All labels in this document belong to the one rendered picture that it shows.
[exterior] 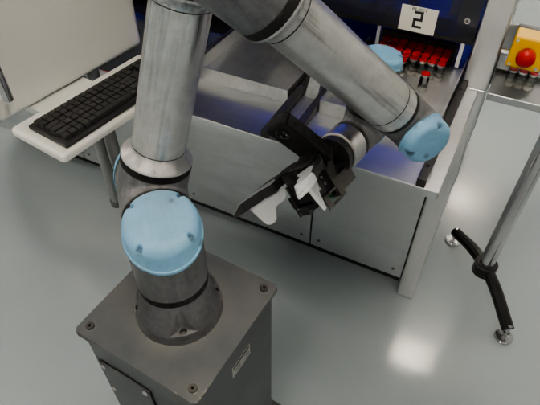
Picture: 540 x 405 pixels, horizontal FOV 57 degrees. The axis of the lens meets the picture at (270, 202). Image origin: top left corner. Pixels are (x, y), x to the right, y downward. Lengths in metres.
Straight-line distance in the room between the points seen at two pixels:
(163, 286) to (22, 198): 1.74
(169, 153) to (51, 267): 1.39
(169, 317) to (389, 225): 1.01
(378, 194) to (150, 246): 1.02
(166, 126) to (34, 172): 1.84
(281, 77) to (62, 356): 1.18
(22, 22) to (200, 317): 0.86
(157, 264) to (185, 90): 0.25
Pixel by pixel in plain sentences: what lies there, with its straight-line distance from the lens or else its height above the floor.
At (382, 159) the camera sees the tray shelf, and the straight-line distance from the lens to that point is 1.06.
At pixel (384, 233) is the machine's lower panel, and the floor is 0.29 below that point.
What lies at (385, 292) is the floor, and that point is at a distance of 1.93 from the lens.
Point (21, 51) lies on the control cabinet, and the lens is 1.40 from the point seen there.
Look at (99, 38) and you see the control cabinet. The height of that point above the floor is 0.88.
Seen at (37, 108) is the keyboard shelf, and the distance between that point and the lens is 1.45.
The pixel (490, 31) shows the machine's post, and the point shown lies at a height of 1.03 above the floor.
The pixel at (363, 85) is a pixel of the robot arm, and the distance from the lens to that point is 0.66.
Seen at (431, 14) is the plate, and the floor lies 1.04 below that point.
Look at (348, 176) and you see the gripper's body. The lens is 0.85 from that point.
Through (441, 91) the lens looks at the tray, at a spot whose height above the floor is 0.88.
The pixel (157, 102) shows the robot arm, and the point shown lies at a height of 1.15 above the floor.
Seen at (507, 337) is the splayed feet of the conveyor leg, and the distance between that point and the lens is 1.94.
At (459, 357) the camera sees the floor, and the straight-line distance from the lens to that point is 1.86.
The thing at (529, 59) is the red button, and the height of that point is 1.00.
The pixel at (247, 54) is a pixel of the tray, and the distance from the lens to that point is 1.39.
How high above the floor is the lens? 1.55
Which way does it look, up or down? 45 degrees down
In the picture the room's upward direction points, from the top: straight up
